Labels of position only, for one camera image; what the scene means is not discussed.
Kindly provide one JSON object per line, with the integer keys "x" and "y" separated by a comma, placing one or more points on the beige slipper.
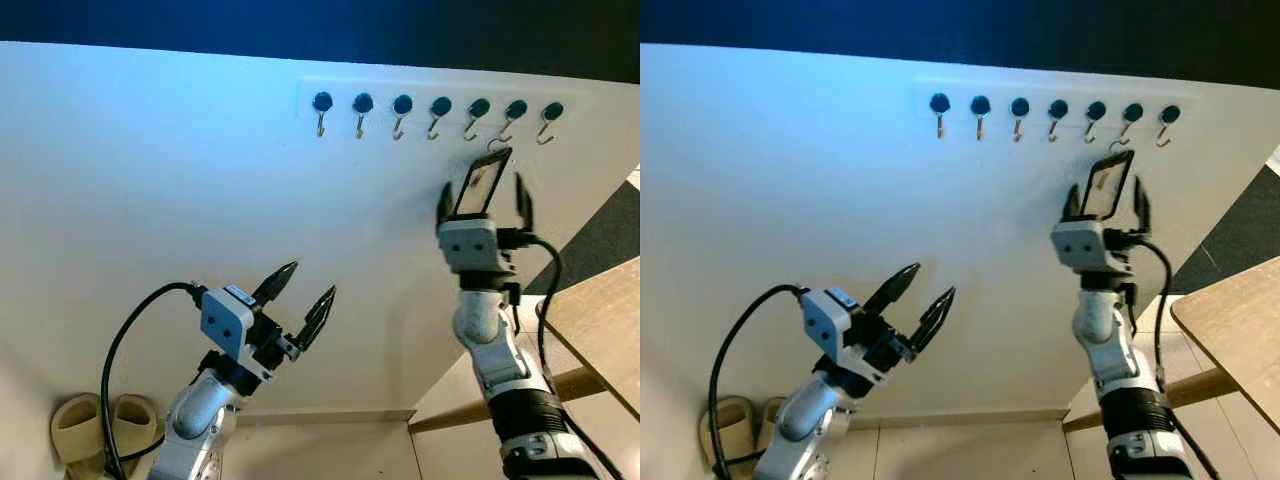
{"x": 770, "y": 415}
{"x": 135, "y": 420}
{"x": 78, "y": 428}
{"x": 728, "y": 430}

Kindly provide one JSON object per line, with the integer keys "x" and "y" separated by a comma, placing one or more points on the black disc metal wall hook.
{"x": 402, "y": 104}
{"x": 516, "y": 109}
{"x": 1096, "y": 110}
{"x": 1133, "y": 112}
{"x": 552, "y": 111}
{"x": 1019, "y": 106}
{"x": 980, "y": 104}
{"x": 322, "y": 101}
{"x": 441, "y": 105}
{"x": 1170, "y": 114}
{"x": 362, "y": 102}
{"x": 479, "y": 107}
{"x": 939, "y": 102}
{"x": 1058, "y": 108}

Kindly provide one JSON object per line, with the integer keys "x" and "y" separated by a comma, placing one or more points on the wooden table leg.
{"x": 450, "y": 414}
{"x": 1190, "y": 390}

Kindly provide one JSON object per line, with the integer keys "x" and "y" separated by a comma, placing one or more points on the dark grey floor rug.
{"x": 600, "y": 245}
{"x": 1240, "y": 235}

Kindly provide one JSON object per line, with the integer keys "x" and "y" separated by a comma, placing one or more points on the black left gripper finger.
{"x": 933, "y": 320}
{"x": 893, "y": 289}
{"x": 278, "y": 282}
{"x": 317, "y": 318}

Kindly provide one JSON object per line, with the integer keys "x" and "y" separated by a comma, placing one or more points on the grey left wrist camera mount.
{"x": 825, "y": 325}
{"x": 222, "y": 322}

